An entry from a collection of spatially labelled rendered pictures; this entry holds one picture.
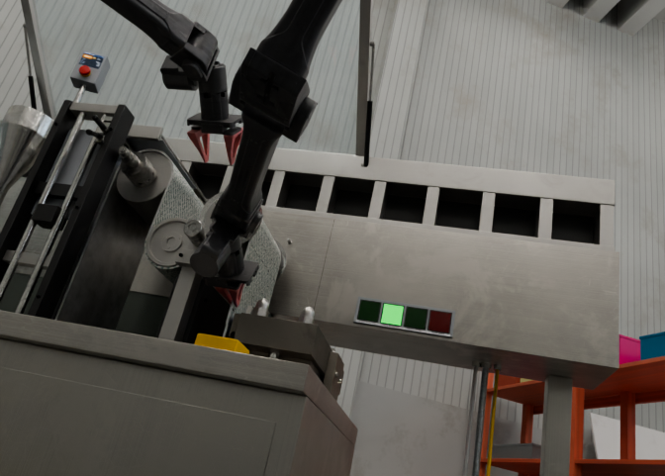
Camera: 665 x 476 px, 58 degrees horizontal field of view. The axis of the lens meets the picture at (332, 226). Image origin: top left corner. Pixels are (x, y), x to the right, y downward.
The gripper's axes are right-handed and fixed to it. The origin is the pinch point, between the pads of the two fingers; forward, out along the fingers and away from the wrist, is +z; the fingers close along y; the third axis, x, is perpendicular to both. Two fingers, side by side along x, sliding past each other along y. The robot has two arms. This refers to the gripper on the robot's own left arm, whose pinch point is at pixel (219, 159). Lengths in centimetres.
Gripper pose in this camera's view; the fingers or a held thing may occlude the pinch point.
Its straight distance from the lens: 130.4
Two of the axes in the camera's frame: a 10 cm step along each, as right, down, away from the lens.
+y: 9.6, 1.1, -2.4
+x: 2.6, -4.0, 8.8
